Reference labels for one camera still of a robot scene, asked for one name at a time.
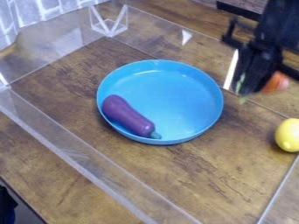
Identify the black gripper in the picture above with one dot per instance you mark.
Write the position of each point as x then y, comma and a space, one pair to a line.
259, 56

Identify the orange toy carrot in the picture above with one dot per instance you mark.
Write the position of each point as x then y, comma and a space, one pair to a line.
277, 83

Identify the blue round plate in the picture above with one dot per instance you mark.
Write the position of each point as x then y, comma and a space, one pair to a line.
171, 93

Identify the yellow toy lemon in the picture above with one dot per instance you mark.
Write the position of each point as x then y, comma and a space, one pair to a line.
287, 135

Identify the purple toy eggplant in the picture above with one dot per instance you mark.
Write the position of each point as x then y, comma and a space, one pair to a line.
119, 111

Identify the white lattice curtain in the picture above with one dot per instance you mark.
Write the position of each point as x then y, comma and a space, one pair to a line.
19, 13

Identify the dark object bottom left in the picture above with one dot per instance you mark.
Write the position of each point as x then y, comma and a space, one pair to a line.
7, 207

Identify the clear acrylic enclosure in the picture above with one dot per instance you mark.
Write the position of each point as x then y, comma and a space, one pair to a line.
83, 175

